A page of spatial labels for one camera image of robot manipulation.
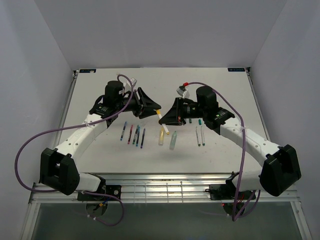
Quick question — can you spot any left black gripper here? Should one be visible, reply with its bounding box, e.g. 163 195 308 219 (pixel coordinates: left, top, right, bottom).
116 87 161 120

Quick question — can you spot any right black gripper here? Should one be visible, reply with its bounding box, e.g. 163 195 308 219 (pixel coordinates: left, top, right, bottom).
159 97 207 126

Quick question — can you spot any yellow capped white marker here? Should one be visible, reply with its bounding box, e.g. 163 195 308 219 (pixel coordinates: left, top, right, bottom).
156 109 170 135

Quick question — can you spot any light green highlighter body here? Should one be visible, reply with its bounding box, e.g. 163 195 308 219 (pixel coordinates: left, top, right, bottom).
169 131 177 151

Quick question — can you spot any dark blue pen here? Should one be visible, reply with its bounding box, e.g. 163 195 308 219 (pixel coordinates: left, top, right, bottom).
135 125 141 147

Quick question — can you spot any yellow highlighter body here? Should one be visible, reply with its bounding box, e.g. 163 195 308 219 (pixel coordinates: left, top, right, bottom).
158 127 166 146

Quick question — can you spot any green capped white marker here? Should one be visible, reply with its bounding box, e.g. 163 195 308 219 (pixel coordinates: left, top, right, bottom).
200 126 206 146

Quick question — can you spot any dark green marker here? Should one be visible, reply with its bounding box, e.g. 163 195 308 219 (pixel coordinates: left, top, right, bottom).
195 126 201 147

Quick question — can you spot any red pen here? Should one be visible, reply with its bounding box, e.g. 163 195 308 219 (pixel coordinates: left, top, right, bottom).
127 124 134 145

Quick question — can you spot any purple pen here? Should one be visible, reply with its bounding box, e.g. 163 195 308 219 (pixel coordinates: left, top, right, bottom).
140 128 146 149

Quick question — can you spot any green pen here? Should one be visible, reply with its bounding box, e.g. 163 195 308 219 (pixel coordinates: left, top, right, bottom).
132 125 140 145

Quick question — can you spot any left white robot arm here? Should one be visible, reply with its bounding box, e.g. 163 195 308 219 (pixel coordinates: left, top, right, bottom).
39 87 161 200

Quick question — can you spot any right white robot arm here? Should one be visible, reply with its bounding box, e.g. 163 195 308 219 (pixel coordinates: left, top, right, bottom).
159 97 302 199

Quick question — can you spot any left blue corner label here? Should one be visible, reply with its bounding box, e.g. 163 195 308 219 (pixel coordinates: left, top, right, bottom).
79 69 97 74

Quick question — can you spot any blue corner label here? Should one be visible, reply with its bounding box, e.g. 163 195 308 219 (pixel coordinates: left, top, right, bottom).
227 67 246 72
79 69 97 74

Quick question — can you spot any right blue corner label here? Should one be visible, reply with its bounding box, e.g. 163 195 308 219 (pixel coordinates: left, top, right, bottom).
227 67 246 72

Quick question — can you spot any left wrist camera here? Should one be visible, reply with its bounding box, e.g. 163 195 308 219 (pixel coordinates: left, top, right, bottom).
102 80 132 105

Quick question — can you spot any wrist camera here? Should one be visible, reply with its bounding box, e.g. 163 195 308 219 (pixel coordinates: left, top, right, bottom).
102 80 132 105
176 82 219 109

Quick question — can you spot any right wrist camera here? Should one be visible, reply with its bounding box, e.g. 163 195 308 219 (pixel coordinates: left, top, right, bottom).
176 82 219 109

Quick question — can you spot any aluminium frame rail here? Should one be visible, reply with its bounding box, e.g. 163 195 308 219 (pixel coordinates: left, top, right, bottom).
29 173 300 204

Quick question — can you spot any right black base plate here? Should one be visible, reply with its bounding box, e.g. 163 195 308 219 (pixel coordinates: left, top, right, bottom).
204 184 253 201

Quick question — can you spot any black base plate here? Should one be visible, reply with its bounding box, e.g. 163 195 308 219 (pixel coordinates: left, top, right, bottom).
77 185 122 202
204 184 253 201

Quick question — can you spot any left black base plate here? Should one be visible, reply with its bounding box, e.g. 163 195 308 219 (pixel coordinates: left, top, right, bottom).
77 185 122 202

